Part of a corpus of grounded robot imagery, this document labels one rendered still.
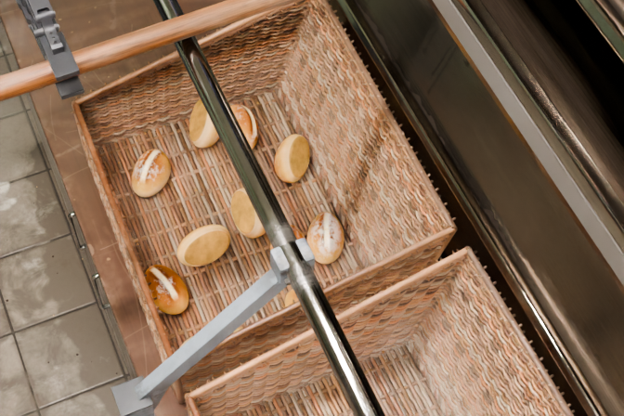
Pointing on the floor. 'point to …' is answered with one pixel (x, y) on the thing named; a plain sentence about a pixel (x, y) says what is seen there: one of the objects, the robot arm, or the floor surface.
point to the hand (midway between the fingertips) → (61, 65)
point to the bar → (357, 382)
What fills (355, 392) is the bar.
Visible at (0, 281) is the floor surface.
